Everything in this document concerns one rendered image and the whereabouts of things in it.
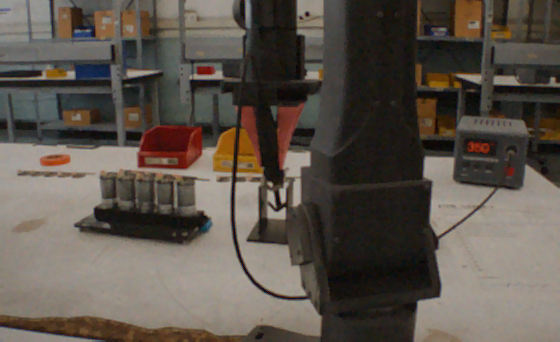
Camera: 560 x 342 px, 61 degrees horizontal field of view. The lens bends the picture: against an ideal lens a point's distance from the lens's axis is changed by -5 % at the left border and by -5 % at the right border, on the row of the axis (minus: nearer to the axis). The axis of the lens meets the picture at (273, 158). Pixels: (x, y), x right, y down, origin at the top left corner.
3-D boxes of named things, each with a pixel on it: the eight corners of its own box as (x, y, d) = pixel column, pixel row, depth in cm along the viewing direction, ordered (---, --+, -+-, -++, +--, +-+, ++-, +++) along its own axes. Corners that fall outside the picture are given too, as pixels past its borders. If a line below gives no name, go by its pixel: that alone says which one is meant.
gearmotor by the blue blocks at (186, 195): (192, 223, 62) (190, 184, 61) (174, 221, 63) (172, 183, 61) (199, 217, 64) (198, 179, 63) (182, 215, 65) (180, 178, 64)
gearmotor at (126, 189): (133, 217, 64) (130, 179, 63) (116, 215, 65) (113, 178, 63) (142, 211, 66) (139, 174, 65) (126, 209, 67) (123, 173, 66)
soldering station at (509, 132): (522, 192, 78) (530, 134, 76) (451, 184, 83) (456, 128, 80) (518, 169, 92) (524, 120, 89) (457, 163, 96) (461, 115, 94)
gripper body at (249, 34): (234, 93, 59) (233, 30, 58) (319, 94, 58) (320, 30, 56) (219, 98, 53) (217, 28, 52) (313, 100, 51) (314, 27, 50)
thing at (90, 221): (210, 225, 65) (209, 216, 65) (188, 246, 58) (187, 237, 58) (104, 213, 69) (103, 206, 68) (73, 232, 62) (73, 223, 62)
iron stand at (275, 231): (251, 259, 63) (238, 215, 55) (262, 204, 68) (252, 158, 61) (298, 263, 62) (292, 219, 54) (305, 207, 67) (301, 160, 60)
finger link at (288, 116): (246, 159, 61) (245, 83, 59) (304, 162, 60) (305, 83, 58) (232, 173, 55) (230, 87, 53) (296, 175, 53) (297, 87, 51)
